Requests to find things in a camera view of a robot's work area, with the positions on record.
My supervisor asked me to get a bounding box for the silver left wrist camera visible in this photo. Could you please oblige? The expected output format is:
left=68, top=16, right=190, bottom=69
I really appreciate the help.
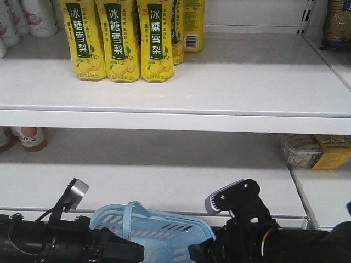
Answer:
left=57, top=178, right=89, bottom=212

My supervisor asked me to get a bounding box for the clear cookie box yellow label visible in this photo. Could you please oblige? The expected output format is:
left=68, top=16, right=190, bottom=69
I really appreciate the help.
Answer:
left=278, top=134, right=350, bottom=170

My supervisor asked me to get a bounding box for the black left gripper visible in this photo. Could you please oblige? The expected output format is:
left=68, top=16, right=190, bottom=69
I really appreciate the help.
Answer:
left=35, top=216, right=145, bottom=262

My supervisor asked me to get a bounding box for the yellow pear drink bottle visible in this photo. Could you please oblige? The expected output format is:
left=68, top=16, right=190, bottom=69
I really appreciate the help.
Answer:
left=59, top=1, right=106, bottom=81
left=137, top=1, right=175, bottom=82
left=95, top=1, right=140, bottom=83

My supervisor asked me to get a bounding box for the white peach drink bottle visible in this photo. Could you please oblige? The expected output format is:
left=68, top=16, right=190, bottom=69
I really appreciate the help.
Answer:
left=1, top=0, right=20, bottom=47
left=20, top=0, right=58, bottom=38

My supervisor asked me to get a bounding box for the light blue plastic basket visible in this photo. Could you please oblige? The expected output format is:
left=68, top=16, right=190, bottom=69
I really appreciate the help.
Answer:
left=90, top=201, right=215, bottom=262

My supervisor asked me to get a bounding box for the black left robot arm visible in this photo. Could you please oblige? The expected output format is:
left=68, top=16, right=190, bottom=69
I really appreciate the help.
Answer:
left=1, top=213, right=144, bottom=262

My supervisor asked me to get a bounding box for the orange C100 juice bottle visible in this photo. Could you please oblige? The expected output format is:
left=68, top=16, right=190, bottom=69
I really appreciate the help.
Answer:
left=14, top=127, right=48, bottom=152

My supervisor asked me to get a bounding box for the white metal shelf unit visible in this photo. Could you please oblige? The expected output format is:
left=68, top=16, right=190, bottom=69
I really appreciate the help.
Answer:
left=1, top=1, right=350, bottom=231

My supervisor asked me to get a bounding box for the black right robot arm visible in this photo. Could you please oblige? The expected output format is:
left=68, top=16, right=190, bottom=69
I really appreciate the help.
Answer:
left=188, top=200, right=350, bottom=262

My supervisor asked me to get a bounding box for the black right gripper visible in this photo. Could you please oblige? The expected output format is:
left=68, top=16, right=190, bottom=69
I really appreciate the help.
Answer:
left=188, top=218, right=277, bottom=263

